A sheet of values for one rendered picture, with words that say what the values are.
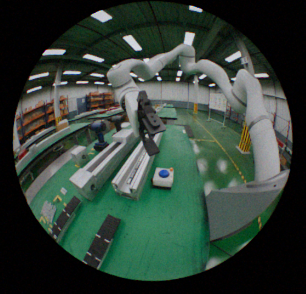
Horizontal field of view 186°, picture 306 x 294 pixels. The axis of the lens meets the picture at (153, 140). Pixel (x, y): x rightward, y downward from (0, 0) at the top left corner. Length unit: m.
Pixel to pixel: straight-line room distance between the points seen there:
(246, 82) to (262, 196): 0.34
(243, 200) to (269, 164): 0.13
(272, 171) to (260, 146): 0.09
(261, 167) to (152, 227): 0.39
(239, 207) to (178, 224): 0.21
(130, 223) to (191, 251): 0.24
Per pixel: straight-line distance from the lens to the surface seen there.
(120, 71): 0.31
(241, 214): 0.26
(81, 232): 0.44
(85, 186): 0.41
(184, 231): 0.37
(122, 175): 0.39
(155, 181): 0.40
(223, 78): 0.50
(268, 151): 0.33
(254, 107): 0.38
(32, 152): 1.70
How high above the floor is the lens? 1.13
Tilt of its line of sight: 25 degrees down
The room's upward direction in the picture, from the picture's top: straight up
